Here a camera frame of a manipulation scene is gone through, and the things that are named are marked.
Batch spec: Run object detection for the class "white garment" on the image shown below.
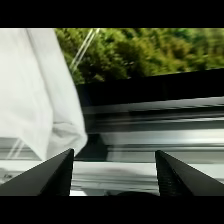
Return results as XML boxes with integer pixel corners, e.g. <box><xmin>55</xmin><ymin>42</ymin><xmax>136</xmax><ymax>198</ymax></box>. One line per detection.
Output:
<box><xmin>0</xmin><ymin>27</ymin><xmax>89</xmax><ymax>162</ymax></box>

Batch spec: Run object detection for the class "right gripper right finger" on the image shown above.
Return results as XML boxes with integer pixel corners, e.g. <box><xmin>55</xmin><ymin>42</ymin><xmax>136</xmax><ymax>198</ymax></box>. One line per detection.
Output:
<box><xmin>154</xmin><ymin>149</ymin><xmax>224</xmax><ymax>197</ymax></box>

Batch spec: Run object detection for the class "silver frame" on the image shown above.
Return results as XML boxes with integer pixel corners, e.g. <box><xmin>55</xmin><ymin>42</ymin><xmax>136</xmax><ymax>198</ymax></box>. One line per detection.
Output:
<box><xmin>0</xmin><ymin>96</ymin><xmax>224</xmax><ymax>197</ymax></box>

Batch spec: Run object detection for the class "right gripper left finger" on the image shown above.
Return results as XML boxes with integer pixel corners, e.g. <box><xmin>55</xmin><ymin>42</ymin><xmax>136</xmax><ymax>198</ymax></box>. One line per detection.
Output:
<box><xmin>0</xmin><ymin>148</ymin><xmax>75</xmax><ymax>197</ymax></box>

